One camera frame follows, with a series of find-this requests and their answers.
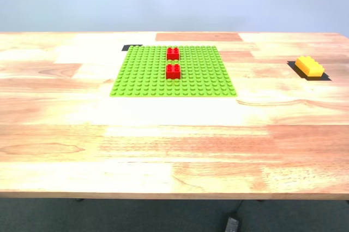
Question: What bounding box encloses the yellow rectangular brick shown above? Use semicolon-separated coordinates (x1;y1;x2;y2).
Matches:
295;56;326;78

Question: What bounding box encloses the red square brick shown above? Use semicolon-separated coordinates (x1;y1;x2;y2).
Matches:
166;47;180;61
165;64;182;81

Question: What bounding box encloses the green studded baseplate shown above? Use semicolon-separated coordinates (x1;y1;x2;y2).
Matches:
109;45;238;98

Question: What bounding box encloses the black tape corner strip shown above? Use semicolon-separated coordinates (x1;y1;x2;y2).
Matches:
122;44;143;52

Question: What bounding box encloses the grey power adapter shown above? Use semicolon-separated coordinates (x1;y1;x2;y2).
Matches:
225;217;240;232

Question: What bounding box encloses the black tape rectangle outline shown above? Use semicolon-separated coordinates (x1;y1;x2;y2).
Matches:
287;61;332;82

